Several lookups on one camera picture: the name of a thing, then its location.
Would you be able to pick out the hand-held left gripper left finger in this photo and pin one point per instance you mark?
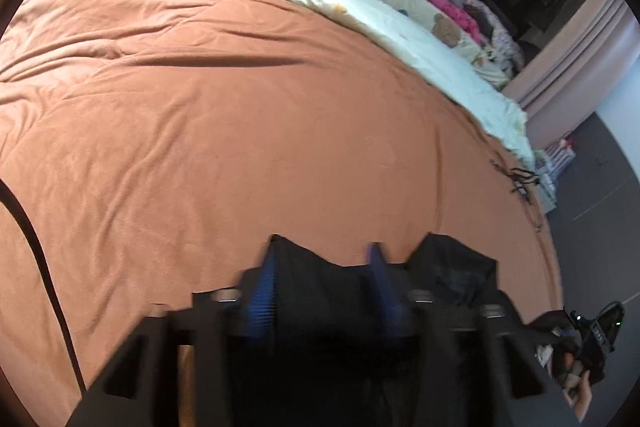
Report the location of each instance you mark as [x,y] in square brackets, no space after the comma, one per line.
[260,302]

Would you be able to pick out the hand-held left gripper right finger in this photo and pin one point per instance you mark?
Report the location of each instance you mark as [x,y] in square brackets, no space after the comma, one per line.
[385,292]

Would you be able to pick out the black button shirt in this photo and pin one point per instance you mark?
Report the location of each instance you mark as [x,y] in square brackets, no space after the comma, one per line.
[320,277]

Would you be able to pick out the floral clothes pile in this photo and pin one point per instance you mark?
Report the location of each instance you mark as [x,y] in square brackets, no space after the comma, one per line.
[500,37]

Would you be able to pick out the person's right hand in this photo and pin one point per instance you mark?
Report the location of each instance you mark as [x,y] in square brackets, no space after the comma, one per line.
[577,397]

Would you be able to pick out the white nightstand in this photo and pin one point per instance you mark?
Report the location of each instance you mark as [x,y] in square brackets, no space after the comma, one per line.
[550,192]

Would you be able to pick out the striped gift bag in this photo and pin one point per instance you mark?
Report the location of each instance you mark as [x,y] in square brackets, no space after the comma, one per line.
[557,154]

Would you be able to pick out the orange blanket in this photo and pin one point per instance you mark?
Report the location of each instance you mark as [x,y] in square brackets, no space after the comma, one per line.
[225,107]

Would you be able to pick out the pink curtain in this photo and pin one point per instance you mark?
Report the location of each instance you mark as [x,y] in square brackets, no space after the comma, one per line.
[575,72]

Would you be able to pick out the white duvet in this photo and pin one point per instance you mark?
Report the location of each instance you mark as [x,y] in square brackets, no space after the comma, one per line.
[375,7]

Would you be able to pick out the pink cloth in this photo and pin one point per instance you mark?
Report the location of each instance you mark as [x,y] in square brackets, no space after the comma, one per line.
[455,12]

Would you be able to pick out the plush toys pile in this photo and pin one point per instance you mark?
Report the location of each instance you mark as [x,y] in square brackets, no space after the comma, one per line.
[415,4]

